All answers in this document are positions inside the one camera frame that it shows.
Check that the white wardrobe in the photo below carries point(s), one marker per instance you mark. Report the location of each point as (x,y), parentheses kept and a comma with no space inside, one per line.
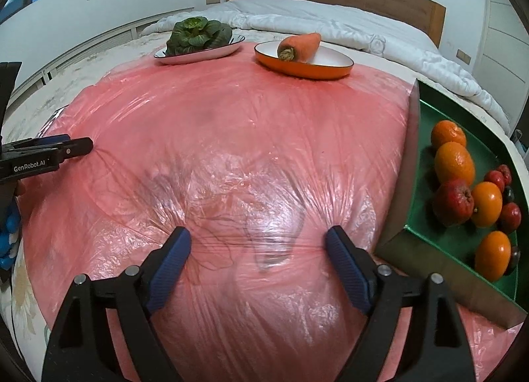
(504,35)

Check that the dark purple plum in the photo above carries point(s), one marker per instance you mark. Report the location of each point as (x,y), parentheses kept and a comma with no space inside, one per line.
(509,194)
(514,258)

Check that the white slatted wall cabinet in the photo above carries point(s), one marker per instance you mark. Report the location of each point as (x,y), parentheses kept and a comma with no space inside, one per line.
(82,51)

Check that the white duvet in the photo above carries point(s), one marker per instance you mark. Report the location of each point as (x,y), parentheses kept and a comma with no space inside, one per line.
(372,31)

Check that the orange enamel plate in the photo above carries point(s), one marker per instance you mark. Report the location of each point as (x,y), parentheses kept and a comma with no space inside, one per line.
(326,62)

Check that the carrot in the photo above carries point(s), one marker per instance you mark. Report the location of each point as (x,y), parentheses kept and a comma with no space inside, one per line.
(301,45)

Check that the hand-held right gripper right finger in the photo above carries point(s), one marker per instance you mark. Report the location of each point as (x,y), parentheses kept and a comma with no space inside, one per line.
(347,270)

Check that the green cardboard box tray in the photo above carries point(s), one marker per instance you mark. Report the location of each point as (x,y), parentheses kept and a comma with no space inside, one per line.
(425,109)

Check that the large orange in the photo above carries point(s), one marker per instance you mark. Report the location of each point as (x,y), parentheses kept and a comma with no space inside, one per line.
(454,163)

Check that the person's left hand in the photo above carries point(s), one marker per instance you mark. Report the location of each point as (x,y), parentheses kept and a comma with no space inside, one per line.
(8,223)

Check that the red apple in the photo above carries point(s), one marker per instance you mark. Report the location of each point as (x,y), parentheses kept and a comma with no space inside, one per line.
(452,202)
(509,216)
(506,173)
(494,180)

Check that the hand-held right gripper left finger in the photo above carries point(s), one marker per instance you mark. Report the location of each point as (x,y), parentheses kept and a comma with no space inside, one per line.
(169,270)

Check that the pink plastic sheet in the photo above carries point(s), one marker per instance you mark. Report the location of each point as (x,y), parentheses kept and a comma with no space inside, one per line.
(248,150)

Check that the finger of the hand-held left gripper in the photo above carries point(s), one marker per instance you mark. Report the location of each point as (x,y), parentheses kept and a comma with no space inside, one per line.
(76,146)
(51,140)

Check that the green leafy vegetable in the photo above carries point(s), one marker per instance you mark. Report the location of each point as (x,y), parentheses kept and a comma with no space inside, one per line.
(194,35)

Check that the medium orange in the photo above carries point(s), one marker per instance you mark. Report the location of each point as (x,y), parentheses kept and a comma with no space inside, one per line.
(448,134)

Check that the small orange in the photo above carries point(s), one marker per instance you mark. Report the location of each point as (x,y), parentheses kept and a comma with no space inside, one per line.
(492,256)
(487,204)

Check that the white plate with dark rim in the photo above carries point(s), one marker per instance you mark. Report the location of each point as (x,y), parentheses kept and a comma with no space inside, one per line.
(206,55)

